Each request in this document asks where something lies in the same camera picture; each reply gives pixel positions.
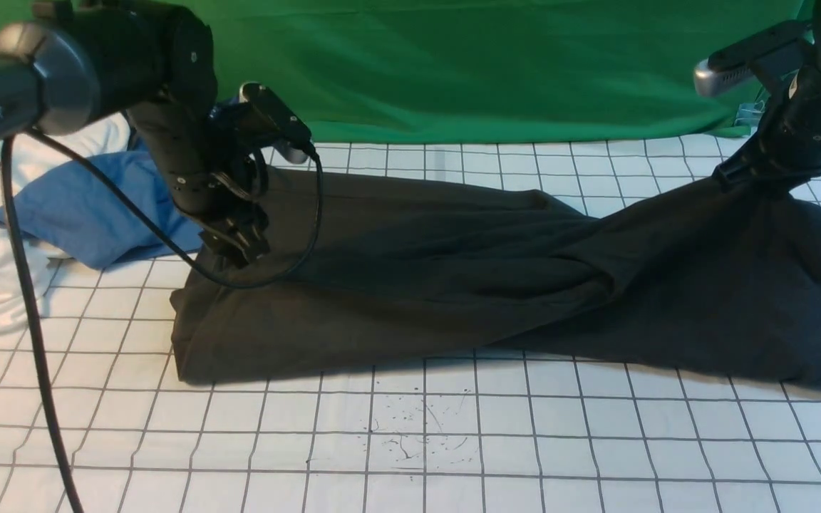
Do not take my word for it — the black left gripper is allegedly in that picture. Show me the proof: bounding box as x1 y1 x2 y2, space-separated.
168 155 270 267

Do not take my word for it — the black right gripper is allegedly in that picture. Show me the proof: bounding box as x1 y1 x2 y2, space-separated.
713 114 821 190

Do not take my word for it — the dark gray long-sleeved shirt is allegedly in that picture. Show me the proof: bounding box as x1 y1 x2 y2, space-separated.
170 173 821 388

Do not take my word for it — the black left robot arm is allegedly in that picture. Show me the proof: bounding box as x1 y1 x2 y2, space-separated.
0 1 269 266

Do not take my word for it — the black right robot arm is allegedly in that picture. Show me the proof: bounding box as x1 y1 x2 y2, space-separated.
694 1 821 188

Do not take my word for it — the blue shirt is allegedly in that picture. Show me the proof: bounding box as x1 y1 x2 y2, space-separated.
14 150 202 269

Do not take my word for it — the metal binder clip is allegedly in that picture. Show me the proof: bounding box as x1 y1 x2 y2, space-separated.
733 98 769 130

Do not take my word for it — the green backdrop cloth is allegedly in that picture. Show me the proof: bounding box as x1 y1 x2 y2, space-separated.
0 0 814 145

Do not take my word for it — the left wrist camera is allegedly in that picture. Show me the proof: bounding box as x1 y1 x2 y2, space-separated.
237 82 314 165

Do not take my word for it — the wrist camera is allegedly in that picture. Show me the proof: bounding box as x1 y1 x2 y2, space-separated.
237 82 314 165
693 20 812 98

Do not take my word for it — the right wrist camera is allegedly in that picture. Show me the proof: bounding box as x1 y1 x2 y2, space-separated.
693 20 812 98

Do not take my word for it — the black left camera cable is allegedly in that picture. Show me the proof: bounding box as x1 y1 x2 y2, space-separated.
1 128 324 513

